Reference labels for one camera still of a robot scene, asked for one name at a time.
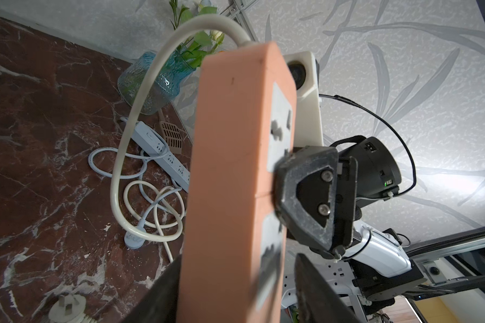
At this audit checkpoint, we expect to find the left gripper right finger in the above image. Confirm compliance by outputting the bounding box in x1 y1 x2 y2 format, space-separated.
295 254 360 323

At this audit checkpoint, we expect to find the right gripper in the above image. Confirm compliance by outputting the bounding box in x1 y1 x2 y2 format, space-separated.
273 135 401 258

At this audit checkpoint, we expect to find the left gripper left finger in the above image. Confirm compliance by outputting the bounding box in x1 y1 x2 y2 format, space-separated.
122 255 182 323

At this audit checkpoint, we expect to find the grey cord of white strip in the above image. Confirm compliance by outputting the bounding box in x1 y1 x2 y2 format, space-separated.
88 116 187 250

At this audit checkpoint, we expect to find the pink power strip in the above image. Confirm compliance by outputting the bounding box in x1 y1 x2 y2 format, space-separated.
176 42 296 322

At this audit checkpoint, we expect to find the grey white power strip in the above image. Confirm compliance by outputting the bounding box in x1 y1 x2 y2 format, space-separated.
131 121 190 192

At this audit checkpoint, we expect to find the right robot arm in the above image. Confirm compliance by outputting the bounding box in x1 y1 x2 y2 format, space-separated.
274 135 424 322

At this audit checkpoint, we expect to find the brown slotted plastic scoop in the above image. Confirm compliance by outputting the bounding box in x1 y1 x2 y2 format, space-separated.
158 108 188 155

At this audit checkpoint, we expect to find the blue glass vase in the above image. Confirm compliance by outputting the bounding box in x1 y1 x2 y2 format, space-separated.
117 51 195 115

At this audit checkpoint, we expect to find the artificial flower bouquet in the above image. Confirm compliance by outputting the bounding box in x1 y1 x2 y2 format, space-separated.
168 0 224 69

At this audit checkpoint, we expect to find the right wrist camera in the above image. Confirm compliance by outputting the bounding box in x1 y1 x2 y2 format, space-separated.
284 51 324 148

